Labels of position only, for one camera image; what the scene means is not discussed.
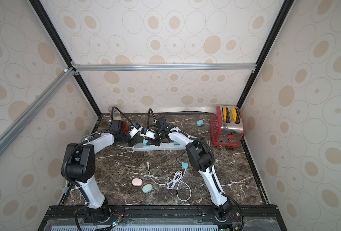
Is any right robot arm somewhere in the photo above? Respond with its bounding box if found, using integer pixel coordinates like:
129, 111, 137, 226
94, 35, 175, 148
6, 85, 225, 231
147, 108, 245, 224

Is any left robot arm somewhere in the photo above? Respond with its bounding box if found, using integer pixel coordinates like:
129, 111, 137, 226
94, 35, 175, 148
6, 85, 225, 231
61, 107, 142, 217

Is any red metal cup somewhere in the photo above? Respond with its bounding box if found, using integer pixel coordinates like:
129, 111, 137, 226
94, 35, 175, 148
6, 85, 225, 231
122, 122, 128, 133

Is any clear glass jar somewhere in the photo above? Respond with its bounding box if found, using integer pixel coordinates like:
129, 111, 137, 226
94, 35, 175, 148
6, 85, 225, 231
108, 106, 122, 120

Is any blue earbud case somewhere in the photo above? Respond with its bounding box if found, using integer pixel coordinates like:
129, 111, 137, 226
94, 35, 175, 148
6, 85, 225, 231
196, 120, 204, 127

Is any pink earbud case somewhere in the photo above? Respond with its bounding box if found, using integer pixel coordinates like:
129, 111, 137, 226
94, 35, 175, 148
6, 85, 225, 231
132, 178, 143, 187

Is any green earbud case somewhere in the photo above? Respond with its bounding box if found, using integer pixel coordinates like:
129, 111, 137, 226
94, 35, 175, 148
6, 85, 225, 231
142, 184, 153, 193

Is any red silver toaster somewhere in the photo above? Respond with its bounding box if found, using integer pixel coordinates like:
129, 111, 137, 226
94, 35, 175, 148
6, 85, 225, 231
210, 105, 245, 148

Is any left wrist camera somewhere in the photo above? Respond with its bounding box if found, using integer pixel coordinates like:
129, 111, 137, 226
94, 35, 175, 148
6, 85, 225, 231
129, 123, 142, 138

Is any coiled white usb cable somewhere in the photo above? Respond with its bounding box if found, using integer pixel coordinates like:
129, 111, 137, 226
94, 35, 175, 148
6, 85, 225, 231
146, 161, 193, 202

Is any power strip white cord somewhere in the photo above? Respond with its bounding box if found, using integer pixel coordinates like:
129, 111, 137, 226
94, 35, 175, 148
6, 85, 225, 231
64, 131, 102, 177

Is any horizontal aluminium rail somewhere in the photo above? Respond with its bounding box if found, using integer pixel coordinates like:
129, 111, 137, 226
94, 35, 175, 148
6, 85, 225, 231
73, 63, 257, 72

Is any diagonal aluminium rail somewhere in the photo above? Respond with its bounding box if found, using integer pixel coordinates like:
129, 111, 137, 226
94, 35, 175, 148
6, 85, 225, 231
0, 67, 74, 156

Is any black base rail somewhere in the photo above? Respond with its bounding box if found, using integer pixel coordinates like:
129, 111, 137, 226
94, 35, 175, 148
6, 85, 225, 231
38, 205, 287, 231

